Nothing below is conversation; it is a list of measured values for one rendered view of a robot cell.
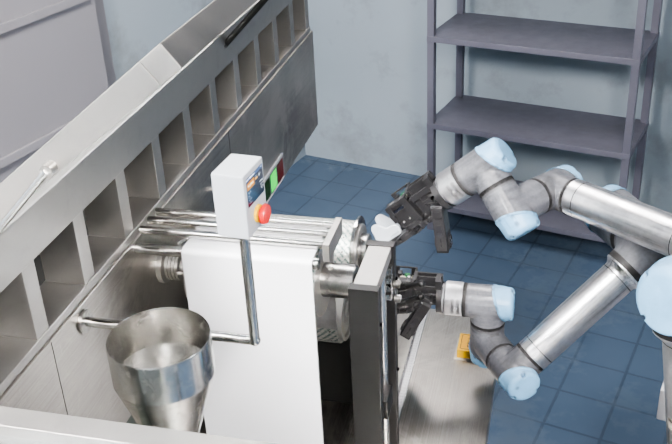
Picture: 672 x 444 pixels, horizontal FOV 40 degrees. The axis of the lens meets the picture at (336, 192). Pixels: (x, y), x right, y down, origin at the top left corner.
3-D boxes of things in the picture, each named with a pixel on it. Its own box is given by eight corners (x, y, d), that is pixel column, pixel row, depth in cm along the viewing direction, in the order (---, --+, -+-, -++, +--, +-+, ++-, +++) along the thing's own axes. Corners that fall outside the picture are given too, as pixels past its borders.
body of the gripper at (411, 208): (388, 195, 196) (432, 164, 190) (414, 224, 197) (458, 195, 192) (381, 212, 189) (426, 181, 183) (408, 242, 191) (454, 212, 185)
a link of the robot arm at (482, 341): (483, 382, 202) (485, 341, 197) (462, 353, 212) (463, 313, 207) (516, 374, 204) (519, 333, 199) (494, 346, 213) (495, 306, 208)
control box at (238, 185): (259, 242, 130) (253, 178, 125) (217, 236, 132) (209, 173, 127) (278, 218, 136) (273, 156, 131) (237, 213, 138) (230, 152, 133)
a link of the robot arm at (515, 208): (561, 213, 181) (531, 165, 183) (522, 232, 175) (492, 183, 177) (538, 229, 187) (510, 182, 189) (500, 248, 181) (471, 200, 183)
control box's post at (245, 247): (258, 343, 142) (246, 230, 133) (248, 342, 142) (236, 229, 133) (261, 337, 143) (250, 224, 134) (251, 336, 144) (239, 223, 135)
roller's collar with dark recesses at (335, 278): (352, 306, 169) (351, 276, 166) (320, 303, 170) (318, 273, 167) (360, 287, 174) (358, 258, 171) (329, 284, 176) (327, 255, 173)
